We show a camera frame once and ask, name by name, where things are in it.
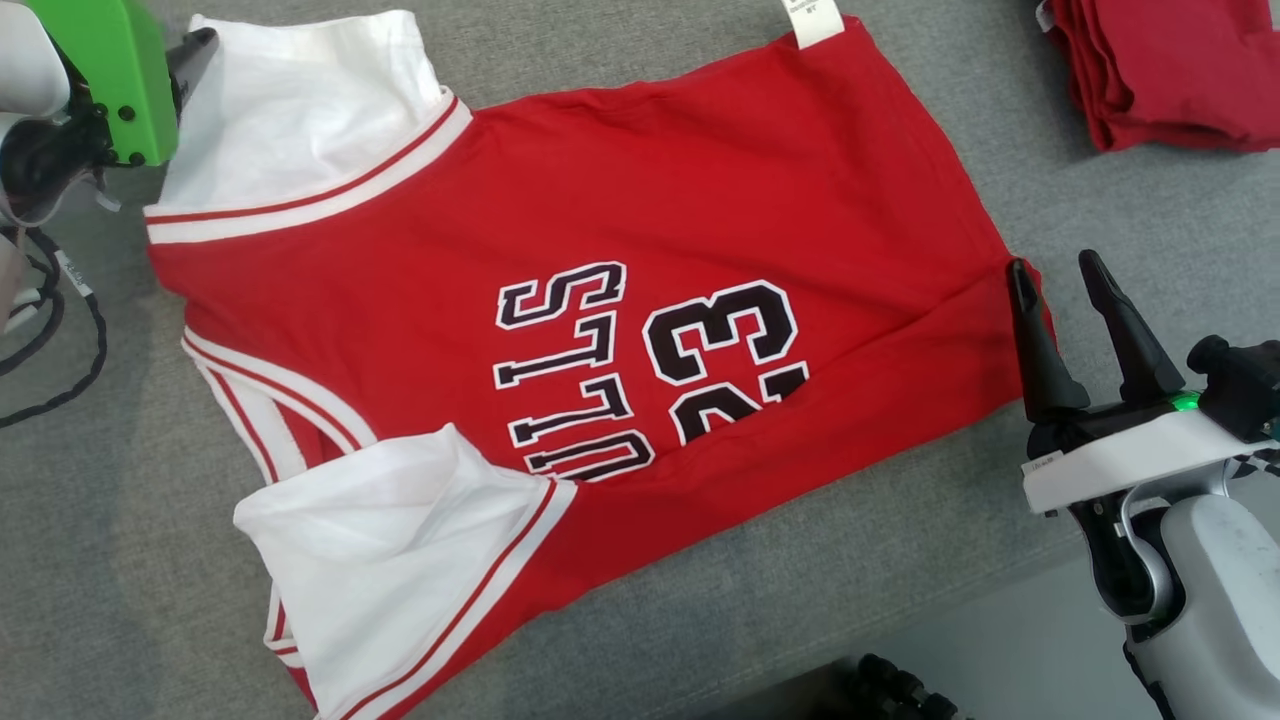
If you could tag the black knobbed robot base part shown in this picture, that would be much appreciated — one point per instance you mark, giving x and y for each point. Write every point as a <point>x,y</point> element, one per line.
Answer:
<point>890,690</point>

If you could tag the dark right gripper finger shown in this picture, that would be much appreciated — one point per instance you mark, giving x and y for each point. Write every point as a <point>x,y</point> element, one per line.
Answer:
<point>1045,360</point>
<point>1140,355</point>

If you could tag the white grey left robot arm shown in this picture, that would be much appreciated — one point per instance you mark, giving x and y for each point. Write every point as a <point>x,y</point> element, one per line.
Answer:
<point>25,55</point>

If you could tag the red shorts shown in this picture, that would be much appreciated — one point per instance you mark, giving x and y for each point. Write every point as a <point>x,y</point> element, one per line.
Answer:
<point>1180,70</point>

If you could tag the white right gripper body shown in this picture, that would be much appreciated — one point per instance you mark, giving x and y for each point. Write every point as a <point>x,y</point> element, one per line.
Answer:
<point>1120,455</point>

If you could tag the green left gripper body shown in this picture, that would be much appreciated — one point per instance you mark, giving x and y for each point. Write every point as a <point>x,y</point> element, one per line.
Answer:
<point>120,80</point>

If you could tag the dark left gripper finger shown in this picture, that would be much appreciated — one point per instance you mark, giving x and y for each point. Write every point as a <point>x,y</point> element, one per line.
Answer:
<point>192,62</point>

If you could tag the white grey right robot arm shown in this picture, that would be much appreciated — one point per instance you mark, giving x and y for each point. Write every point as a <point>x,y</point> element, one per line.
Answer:
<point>1220,600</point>

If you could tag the red white basketball jersey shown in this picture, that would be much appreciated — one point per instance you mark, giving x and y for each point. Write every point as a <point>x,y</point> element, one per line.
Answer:
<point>700,180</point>

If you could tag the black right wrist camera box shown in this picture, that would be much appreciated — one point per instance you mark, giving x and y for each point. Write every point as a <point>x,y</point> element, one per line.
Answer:
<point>1240,385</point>

